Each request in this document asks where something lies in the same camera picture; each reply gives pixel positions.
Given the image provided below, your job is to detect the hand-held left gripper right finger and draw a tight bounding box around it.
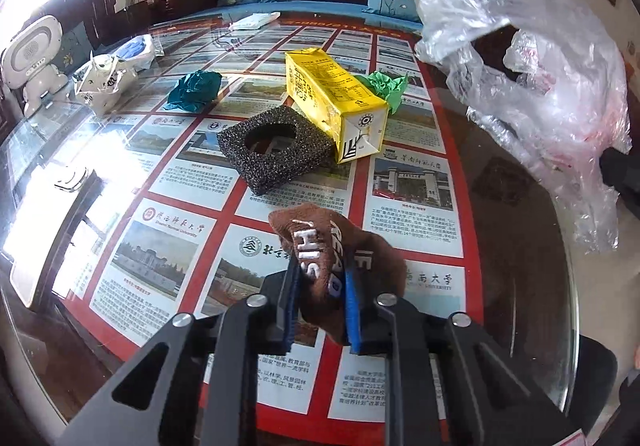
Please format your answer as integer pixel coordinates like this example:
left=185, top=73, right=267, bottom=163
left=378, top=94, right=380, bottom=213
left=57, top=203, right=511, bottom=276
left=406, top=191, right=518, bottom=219
left=342, top=271, right=583, bottom=446

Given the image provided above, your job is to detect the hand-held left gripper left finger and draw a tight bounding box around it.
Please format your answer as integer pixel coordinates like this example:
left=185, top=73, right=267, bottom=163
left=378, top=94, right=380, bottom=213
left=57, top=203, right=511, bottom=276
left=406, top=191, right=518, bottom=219
left=57, top=269, right=303, bottom=446

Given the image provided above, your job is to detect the brown lettered cloth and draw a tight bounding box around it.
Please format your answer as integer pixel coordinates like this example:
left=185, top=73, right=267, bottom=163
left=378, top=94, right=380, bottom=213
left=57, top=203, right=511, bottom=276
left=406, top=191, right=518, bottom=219
left=268, top=205, right=408, bottom=346

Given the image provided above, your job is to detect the clear plastic bag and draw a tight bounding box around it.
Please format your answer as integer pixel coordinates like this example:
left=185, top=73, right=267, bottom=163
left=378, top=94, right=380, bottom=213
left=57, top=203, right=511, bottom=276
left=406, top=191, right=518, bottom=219
left=412, top=0, right=633, bottom=254

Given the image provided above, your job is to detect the black foam square with hole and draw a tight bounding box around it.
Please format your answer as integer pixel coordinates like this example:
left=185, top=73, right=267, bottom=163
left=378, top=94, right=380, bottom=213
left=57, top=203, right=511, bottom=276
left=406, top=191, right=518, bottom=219
left=216, top=105, right=335, bottom=197

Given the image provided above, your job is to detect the printed poster under glass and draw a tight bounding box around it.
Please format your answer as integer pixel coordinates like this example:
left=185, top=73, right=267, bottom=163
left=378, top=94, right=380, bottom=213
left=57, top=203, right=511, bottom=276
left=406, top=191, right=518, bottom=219
left=65, top=11, right=486, bottom=432

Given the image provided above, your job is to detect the person's dark clothing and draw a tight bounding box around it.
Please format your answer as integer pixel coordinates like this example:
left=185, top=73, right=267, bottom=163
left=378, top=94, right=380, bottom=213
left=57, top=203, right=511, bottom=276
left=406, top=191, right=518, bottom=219
left=565, top=335, right=640, bottom=429

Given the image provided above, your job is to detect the yellow paper carton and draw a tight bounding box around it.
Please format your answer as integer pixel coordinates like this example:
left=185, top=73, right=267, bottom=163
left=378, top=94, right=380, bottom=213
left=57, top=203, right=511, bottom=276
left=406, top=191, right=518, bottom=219
left=284, top=49, right=390, bottom=164

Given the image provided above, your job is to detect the green crumpled paper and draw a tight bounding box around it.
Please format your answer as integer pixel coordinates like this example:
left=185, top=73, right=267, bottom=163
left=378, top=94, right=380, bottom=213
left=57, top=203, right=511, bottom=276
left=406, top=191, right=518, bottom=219
left=357, top=71, right=411, bottom=116

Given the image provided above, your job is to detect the teal crumpled paper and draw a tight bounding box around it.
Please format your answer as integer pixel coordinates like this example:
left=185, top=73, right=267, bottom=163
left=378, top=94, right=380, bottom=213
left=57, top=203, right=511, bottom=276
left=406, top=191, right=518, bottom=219
left=162, top=70, right=223, bottom=112

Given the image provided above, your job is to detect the white crumpled printed packaging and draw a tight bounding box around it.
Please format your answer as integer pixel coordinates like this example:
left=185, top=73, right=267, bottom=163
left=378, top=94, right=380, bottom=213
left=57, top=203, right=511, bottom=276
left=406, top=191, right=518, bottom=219
left=74, top=54, right=138, bottom=116

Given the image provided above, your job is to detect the white folded cloth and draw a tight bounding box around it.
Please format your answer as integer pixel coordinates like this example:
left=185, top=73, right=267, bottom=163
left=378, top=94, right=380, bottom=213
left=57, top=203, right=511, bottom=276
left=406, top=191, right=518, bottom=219
left=229, top=12, right=282, bottom=30

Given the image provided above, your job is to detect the blue and white bag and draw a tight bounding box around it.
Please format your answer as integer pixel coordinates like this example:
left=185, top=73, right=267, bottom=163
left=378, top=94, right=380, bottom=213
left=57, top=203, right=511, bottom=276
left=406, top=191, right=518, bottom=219
left=107, top=34, right=161, bottom=72

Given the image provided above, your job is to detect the blue sofa seat cushion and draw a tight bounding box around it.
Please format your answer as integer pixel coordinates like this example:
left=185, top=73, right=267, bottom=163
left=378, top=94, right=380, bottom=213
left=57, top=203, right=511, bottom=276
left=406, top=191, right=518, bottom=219
left=150, top=0, right=423, bottom=34

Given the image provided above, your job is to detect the dark wooden side table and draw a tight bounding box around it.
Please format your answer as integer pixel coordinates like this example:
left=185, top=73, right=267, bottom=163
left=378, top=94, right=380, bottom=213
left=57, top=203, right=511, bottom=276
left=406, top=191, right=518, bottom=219
left=112, top=0, right=218, bottom=27

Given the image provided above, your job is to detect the dark green chair cushion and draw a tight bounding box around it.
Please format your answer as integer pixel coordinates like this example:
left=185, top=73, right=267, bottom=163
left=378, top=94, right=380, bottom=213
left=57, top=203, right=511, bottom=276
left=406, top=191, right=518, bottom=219
left=59, top=21, right=94, bottom=76

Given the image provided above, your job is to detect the carved dark wooden armchair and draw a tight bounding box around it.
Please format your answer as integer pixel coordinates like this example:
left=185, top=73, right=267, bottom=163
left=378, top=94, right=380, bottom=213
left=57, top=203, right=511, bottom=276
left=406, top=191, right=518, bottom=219
left=30, top=0, right=118, bottom=72

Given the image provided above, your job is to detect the white robot toy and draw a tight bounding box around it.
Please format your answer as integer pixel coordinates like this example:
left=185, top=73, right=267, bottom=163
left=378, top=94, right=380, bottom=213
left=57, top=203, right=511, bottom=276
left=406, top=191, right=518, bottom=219
left=0, top=15, right=68, bottom=117

